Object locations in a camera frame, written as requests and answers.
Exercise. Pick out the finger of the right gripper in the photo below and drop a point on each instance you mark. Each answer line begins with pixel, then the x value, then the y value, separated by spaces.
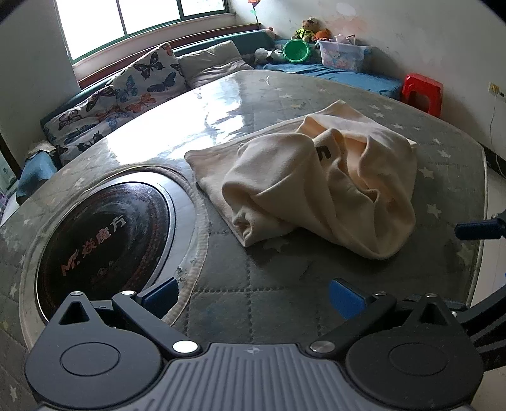
pixel 489 229

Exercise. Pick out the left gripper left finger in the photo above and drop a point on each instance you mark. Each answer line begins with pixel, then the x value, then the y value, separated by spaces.
pixel 144 312

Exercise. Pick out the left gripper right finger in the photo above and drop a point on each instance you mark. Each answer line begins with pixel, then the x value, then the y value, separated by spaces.
pixel 362 315

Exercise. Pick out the cream beige sweater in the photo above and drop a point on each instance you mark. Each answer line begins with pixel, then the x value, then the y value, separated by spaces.
pixel 335 173

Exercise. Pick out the black round induction cooktop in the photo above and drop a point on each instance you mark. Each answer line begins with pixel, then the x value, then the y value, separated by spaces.
pixel 129 233

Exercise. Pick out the red plastic stool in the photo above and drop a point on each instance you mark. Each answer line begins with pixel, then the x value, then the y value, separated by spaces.
pixel 423 93

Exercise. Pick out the blue folded blanket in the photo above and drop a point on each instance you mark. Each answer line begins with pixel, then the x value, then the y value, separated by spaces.
pixel 37 170

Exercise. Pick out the clear plastic storage box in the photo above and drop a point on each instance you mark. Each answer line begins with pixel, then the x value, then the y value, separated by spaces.
pixel 344 56

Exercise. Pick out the butterfly print cushion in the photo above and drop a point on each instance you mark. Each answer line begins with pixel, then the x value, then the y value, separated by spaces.
pixel 148 82

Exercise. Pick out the beige plain cushion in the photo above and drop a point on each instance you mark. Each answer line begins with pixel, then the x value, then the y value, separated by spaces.
pixel 211 64

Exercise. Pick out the green plastic basin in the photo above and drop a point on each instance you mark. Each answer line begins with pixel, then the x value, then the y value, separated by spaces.
pixel 296 51

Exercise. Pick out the plush teddy bear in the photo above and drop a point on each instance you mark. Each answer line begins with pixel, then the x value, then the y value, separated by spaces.
pixel 308 30

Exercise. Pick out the teal window bench sofa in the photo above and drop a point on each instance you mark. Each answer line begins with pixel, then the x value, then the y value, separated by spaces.
pixel 247 43

